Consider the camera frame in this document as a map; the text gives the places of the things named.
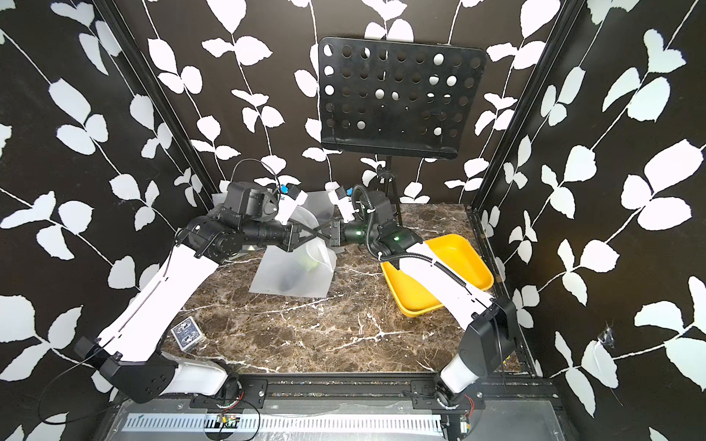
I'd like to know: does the stack of clear zip-top bags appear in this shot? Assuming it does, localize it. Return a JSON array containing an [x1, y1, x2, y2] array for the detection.
[[249, 238, 336, 298]]

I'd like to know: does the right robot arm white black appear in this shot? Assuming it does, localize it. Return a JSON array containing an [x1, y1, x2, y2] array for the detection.
[[322, 220, 518, 404]]

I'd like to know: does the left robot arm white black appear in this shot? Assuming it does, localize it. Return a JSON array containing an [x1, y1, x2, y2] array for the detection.
[[75, 216, 320, 404]]

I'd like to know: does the yellow plastic tray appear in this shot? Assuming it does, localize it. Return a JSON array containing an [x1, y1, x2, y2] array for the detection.
[[381, 234, 495, 328]]

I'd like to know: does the small printed card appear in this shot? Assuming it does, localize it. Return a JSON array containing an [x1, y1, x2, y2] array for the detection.
[[170, 316, 205, 353]]

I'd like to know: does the black perforated music stand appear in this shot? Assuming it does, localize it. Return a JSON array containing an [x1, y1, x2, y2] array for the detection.
[[318, 37, 488, 205]]

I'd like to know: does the white perforated strip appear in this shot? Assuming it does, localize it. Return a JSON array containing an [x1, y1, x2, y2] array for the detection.
[[121, 413, 443, 435]]

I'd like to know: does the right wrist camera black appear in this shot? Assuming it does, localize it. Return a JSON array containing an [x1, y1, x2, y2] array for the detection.
[[327, 185, 397, 224]]

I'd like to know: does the black front mounting rail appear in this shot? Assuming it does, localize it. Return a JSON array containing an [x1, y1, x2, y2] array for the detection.
[[118, 374, 561, 410]]

